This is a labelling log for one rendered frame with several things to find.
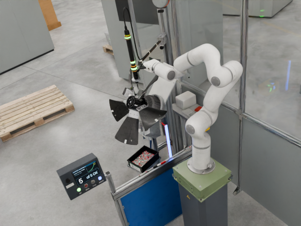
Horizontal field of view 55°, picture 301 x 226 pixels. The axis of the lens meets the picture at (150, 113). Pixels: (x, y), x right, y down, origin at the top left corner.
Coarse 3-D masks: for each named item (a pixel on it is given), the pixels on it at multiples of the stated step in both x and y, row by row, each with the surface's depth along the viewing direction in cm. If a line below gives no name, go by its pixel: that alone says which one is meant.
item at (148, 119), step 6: (144, 108) 240; (150, 108) 239; (144, 114) 233; (150, 114) 231; (156, 114) 229; (162, 114) 226; (144, 120) 229; (150, 120) 226; (144, 126) 225; (150, 126) 222
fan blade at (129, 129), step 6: (126, 120) 249; (132, 120) 248; (138, 120) 249; (120, 126) 250; (126, 126) 248; (132, 126) 247; (120, 132) 249; (126, 132) 248; (132, 132) 247; (120, 138) 249; (126, 138) 247; (132, 138) 246; (132, 144) 245
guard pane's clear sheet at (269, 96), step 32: (192, 0) 243; (224, 0) 213; (256, 0) 189; (288, 0) 171; (192, 32) 260; (224, 32) 226; (256, 32) 200; (288, 32) 179; (256, 64) 212; (288, 64) 189; (256, 96) 226; (288, 96) 200; (288, 128) 211
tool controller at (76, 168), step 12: (84, 156) 194; (60, 168) 188; (72, 168) 183; (84, 168) 185; (96, 168) 189; (60, 180) 187; (72, 180) 182; (96, 180) 190; (72, 192) 184; (84, 192) 188
